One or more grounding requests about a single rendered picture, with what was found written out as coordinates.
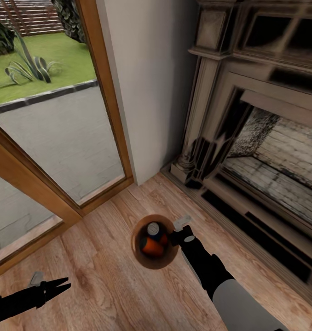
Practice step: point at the can of soda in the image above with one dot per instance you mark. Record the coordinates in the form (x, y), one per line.
(151, 247)
(163, 239)
(154, 231)

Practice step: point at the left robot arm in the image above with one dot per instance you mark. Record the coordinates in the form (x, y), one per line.
(36, 295)

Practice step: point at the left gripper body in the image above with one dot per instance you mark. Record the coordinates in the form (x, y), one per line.
(27, 299)

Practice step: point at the trash can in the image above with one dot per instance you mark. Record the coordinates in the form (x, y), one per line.
(140, 230)

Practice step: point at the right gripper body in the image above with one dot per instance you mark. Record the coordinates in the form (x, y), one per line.
(174, 237)

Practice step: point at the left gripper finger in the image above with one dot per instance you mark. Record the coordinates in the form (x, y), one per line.
(54, 283)
(51, 293)

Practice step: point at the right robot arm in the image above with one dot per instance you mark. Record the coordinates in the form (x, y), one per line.
(237, 308)

